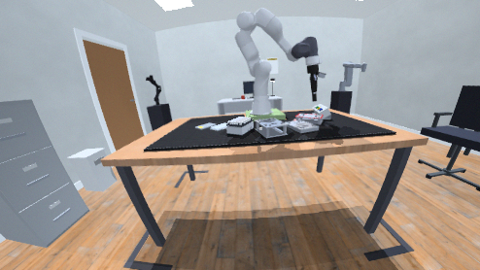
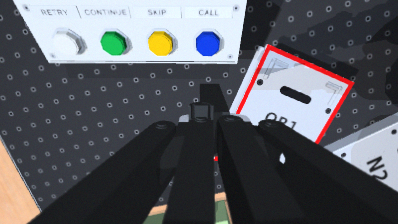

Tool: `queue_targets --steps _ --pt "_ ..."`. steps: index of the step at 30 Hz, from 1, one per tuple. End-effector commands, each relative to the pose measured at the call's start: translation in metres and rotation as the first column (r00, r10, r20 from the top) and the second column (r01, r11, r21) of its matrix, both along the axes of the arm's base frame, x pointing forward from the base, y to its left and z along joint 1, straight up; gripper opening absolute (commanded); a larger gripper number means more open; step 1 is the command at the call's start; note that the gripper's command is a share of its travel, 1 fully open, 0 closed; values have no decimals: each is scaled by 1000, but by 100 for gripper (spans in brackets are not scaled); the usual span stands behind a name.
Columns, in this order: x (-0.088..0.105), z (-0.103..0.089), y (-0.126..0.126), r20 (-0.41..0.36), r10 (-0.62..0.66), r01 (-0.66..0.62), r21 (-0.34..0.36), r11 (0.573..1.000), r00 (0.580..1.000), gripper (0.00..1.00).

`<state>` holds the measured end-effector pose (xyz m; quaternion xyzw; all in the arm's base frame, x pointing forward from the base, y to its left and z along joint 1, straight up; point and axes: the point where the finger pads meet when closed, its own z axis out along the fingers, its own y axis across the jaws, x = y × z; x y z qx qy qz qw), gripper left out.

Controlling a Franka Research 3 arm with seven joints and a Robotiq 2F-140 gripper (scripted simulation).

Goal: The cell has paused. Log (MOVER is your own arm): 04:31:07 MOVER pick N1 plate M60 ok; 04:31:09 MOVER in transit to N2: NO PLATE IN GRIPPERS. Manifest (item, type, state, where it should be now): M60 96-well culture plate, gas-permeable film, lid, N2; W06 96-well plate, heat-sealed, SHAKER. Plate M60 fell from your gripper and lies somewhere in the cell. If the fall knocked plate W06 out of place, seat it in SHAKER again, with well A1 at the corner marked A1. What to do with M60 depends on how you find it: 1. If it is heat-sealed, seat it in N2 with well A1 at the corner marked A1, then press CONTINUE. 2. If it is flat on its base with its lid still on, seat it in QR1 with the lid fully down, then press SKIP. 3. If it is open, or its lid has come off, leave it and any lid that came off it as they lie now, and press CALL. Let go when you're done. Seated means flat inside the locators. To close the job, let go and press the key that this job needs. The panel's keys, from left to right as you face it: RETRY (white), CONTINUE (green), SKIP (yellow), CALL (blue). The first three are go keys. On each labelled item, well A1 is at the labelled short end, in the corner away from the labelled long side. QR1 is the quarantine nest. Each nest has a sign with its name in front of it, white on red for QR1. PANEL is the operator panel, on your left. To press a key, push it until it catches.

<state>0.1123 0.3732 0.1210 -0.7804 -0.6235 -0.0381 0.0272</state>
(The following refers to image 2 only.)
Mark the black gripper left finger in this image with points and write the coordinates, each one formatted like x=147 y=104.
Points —
x=125 y=188

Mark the white operator button panel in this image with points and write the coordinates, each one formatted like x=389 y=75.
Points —
x=136 y=31

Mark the black flat base plate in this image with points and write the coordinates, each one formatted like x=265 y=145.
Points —
x=60 y=121

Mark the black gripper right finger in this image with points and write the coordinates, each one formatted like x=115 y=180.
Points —
x=326 y=188

